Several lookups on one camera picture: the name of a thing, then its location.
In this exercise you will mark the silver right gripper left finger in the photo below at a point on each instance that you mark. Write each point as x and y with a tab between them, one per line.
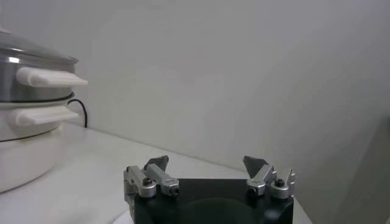
161	179

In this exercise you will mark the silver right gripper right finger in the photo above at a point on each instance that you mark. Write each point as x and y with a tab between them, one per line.
262	176

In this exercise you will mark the stainless steel steamer basket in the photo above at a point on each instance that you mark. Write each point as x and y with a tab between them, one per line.
45	77

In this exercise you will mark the white round plate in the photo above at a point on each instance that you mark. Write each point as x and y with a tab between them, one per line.
125	219

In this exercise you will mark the white electric cooker pot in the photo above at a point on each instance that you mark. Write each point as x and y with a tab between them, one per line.
24	164

